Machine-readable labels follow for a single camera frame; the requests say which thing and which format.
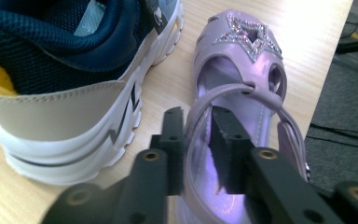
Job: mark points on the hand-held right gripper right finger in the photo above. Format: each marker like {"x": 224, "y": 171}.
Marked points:
{"x": 230, "y": 155}

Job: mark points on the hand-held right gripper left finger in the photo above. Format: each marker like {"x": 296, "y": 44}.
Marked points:
{"x": 175, "y": 161}

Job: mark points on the navy and white sneaker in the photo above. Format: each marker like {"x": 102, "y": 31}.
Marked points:
{"x": 59, "y": 109}

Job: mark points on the black stand leg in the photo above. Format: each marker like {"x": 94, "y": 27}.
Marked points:
{"x": 357, "y": 46}

